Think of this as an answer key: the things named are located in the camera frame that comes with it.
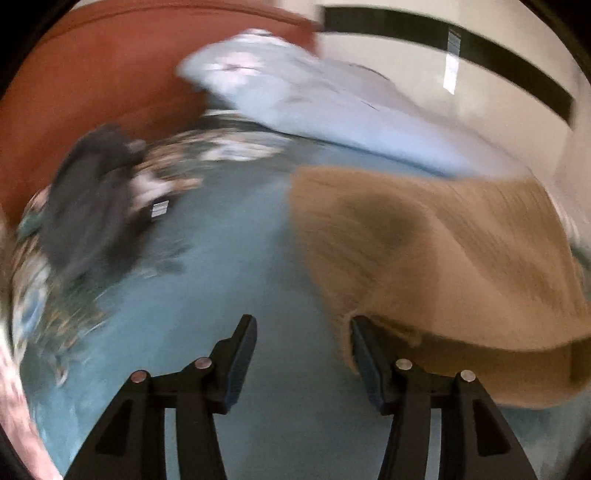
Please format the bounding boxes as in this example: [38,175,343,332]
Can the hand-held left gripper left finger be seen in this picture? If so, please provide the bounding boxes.
[64,314,258,480]

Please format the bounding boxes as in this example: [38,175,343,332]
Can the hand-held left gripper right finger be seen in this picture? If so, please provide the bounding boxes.
[349,316,539,480]

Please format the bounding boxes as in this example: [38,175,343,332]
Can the tan knit garment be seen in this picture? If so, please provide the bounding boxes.
[288,166,591,411]

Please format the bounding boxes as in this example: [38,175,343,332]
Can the blue bed sheet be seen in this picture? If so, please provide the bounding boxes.
[21,138,591,480]

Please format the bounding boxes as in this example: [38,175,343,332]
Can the dark grey garment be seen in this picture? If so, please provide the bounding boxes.
[39,122,155,282]

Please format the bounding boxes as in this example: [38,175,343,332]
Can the floral printed cloth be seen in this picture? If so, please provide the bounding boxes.
[9,115,296,388]

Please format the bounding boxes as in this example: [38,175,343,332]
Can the light blue pillow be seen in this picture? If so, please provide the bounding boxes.
[175,28,532,181]

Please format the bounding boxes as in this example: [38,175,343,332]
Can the red-brown headboard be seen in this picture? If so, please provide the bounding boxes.
[0,0,321,222]

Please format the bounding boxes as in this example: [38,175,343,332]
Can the black wall strip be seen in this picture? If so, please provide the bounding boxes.
[323,6,575,123]

